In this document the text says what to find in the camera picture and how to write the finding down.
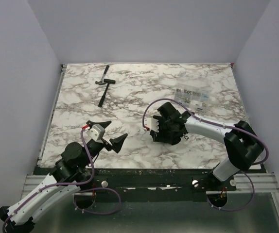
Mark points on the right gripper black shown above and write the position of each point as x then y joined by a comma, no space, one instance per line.
161,137

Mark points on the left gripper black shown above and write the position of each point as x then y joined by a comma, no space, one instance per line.
106,143

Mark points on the black folding umbrella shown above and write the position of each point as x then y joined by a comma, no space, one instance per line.
168,135

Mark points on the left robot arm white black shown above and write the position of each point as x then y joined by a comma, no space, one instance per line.
73,173

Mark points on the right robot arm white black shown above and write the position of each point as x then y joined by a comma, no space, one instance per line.
242,145

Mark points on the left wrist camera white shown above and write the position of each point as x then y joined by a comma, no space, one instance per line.
96,132

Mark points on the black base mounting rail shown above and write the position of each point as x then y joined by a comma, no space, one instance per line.
153,185

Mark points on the aluminium frame rail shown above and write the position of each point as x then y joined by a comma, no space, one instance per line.
251,182

